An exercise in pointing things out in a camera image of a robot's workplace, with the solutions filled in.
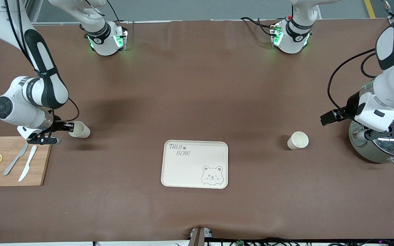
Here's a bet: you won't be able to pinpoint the white IKEA cup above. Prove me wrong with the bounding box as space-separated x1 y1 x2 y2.
68 121 91 139
287 132 309 150

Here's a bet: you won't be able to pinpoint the white plastic knife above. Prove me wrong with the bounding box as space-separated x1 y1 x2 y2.
18 145 38 182

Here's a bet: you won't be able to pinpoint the bamboo cutting board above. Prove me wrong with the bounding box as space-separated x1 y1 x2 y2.
0 136 53 187

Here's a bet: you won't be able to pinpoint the grey plastic knife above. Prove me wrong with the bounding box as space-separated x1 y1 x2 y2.
3 143 29 176

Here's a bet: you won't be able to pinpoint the green electric cooking pot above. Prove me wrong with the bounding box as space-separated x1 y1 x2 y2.
349 108 394 167

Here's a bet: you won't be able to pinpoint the cream bear print tray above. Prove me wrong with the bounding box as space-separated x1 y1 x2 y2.
161 140 228 189

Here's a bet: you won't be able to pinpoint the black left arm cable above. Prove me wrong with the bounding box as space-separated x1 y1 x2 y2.
327 48 377 117

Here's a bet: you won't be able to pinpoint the black right base cable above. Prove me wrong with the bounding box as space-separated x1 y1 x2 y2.
106 0 129 24

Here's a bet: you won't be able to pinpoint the black left base cables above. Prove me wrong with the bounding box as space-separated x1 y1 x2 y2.
240 16 276 36

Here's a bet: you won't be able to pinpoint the black cable bundle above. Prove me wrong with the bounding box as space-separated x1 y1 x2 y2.
175 237 394 246

